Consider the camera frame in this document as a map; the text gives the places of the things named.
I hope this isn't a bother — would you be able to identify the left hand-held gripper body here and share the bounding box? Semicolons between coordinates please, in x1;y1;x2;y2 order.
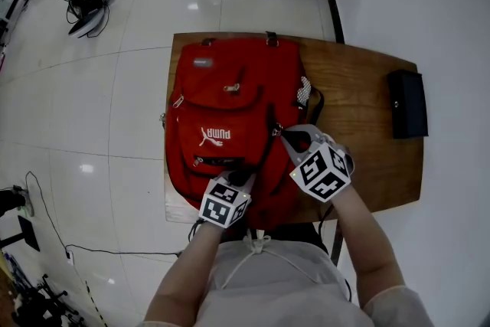
198;175;256;230

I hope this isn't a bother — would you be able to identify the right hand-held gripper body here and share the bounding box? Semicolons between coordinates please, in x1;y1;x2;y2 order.
289;132;356;203

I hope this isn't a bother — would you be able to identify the red backpack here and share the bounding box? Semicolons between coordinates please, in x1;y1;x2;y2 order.
159;31;325;231

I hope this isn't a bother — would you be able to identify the person's right forearm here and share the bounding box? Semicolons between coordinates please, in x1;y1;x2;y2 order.
329;185;407;310

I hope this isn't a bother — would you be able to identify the person's left forearm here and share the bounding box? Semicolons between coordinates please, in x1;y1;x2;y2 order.
144;220;224;325

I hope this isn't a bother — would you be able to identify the person's leg in black trousers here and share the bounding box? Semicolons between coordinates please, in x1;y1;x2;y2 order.
244;221;331;254

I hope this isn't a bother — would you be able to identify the black table leg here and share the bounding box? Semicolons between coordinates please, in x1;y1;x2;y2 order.
329;218;345;267

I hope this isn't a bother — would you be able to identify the person's light grey shirt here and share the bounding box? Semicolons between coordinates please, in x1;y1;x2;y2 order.
139;230;436;327

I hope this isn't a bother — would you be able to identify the black rectangular case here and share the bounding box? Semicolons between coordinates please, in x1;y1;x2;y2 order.
387;69;430;140

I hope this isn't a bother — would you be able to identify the black flat floor stand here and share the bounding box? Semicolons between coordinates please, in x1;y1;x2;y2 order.
0;214;41;253

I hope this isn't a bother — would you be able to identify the black tripod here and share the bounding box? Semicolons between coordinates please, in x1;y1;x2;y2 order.
10;273;86;327

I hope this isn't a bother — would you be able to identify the black floor cable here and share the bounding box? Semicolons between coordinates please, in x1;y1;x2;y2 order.
24;171;181;258

